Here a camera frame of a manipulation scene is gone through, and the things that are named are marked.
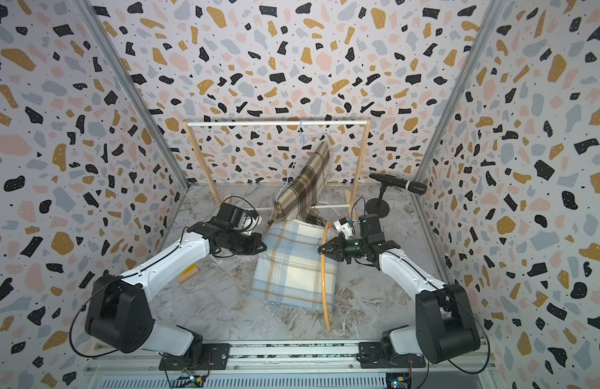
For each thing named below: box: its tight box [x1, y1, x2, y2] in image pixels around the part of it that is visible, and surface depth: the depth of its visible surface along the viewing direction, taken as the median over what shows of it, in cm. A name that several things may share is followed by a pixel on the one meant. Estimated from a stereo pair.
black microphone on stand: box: [365, 173, 428, 219], surface depth 99 cm
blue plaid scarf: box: [251, 219, 339, 314], surface depth 85 cm
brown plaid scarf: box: [267, 141, 330, 225], surface depth 94 cm
